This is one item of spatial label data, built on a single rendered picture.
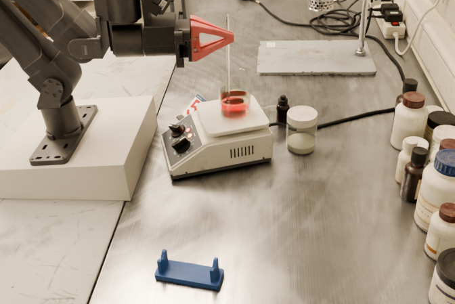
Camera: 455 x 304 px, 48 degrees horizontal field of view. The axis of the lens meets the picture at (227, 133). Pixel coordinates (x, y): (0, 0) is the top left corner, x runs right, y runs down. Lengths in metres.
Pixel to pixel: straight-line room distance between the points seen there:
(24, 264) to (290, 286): 0.41
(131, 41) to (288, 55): 0.62
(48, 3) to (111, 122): 0.27
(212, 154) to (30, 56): 0.36
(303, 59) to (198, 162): 0.54
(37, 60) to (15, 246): 0.31
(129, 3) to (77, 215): 0.37
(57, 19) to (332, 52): 0.78
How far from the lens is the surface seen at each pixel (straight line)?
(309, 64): 1.35
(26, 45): 0.93
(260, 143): 0.96
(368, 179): 0.97
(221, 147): 0.94
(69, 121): 0.98
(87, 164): 0.91
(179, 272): 0.79
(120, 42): 0.88
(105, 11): 0.88
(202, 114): 0.98
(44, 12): 0.90
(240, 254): 0.82
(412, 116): 1.02
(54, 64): 0.92
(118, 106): 1.08
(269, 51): 1.42
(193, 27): 0.86
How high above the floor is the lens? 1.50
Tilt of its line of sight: 33 degrees down
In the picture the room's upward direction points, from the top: 3 degrees counter-clockwise
